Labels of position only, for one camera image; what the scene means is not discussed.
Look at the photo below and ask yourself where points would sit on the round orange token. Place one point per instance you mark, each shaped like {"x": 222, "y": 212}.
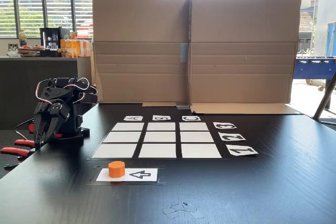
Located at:
{"x": 116, "y": 169}

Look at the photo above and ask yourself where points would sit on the white nine-square grid sheet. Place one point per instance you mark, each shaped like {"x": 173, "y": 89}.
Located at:
{"x": 160, "y": 150}

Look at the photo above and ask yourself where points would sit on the red black bar clamp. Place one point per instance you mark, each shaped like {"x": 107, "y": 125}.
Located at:
{"x": 32, "y": 128}

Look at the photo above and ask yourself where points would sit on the dark counter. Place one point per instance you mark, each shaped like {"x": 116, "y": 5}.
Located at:
{"x": 21, "y": 82}

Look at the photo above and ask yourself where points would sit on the orange carton pack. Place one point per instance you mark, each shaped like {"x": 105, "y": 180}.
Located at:
{"x": 72, "y": 48}

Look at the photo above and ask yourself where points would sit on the food tray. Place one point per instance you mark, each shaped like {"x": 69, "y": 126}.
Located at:
{"x": 27, "y": 51}

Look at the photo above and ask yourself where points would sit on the black glass-front cabinet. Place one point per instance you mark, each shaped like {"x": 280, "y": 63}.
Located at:
{"x": 51, "y": 39}

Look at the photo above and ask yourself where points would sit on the yellow bottle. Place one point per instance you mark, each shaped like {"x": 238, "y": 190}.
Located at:
{"x": 22, "y": 38}

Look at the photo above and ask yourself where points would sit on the paper sheet letter A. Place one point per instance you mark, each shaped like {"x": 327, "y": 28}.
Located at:
{"x": 133, "y": 118}

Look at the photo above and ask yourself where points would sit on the paper sheet letter B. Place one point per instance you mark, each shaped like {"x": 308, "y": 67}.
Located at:
{"x": 161, "y": 118}

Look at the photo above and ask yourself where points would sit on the brown cardboard panel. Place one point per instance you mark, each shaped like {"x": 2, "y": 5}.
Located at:
{"x": 244, "y": 24}
{"x": 139, "y": 24}

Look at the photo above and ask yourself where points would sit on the white arrow paper sheet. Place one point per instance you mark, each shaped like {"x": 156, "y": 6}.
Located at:
{"x": 147, "y": 174}

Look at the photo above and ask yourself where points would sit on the grey tape strip on table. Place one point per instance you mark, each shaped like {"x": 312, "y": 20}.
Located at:
{"x": 183, "y": 107}

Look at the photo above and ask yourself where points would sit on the paper sheet letter C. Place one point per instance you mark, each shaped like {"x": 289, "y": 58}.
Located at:
{"x": 191, "y": 118}

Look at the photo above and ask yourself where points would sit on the grey tape strip on cardboard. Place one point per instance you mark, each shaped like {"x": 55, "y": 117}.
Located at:
{"x": 184, "y": 52}

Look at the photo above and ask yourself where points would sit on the paper sheet number 3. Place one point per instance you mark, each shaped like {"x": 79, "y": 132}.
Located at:
{"x": 223, "y": 126}

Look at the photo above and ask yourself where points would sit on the paper sheet number 2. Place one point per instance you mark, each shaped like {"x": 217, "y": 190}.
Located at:
{"x": 232, "y": 137}

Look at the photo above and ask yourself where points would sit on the paper sheet number 1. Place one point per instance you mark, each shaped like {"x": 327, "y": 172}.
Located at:
{"x": 241, "y": 150}

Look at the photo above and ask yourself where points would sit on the blue foosball table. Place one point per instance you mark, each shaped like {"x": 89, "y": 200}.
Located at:
{"x": 315, "y": 69}

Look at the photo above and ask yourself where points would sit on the metal table leg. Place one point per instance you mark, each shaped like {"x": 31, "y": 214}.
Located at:
{"x": 325, "y": 100}

